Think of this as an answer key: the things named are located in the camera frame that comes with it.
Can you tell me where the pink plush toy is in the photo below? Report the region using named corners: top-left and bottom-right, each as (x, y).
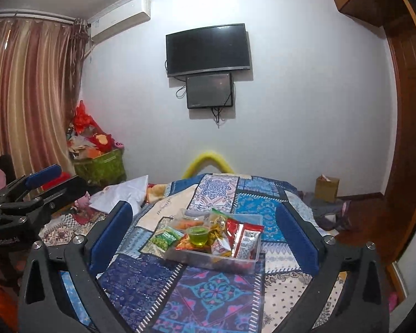
top-left (74, 192), bottom-right (91, 211)

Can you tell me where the white pillow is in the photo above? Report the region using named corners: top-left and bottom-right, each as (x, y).
top-left (89, 175), bottom-right (149, 216)

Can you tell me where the brown wooden door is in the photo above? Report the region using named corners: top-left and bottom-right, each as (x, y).
top-left (385, 0), bottom-right (416, 263)

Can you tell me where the green snack packet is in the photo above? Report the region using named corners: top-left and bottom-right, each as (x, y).
top-left (149, 226), bottom-right (184, 253)

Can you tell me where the striped brown curtain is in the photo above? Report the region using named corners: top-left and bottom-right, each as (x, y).
top-left (0, 17), bottom-right (88, 176)

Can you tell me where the brown cardboard box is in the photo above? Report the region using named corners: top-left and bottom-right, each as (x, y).
top-left (314, 175), bottom-right (340, 202)

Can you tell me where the orange fried snack bag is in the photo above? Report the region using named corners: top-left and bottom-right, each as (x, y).
top-left (172, 218), bottom-right (205, 231)

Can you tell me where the red white snack packet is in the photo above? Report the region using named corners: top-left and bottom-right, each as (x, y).
top-left (225, 218), bottom-right (264, 260)

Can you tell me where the clear plastic storage bin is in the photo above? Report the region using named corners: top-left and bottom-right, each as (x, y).
top-left (163, 209), bottom-right (264, 274)

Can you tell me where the green jelly cup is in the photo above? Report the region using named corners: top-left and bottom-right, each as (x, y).
top-left (186, 226), bottom-right (209, 247)

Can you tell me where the patchwork blue bed quilt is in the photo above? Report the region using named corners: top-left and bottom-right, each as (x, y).
top-left (37, 173), bottom-right (348, 333)

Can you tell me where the yellow curved tube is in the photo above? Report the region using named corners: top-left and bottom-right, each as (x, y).
top-left (182, 151), bottom-right (234, 179)

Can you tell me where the white air conditioner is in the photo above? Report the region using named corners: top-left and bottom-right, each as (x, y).
top-left (90, 0), bottom-right (151, 44)

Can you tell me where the small black wall monitor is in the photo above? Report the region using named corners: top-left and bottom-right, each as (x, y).
top-left (186, 73), bottom-right (234, 110)

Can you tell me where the large black wall television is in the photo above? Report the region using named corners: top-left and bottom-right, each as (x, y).
top-left (166, 23), bottom-right (251, 77)

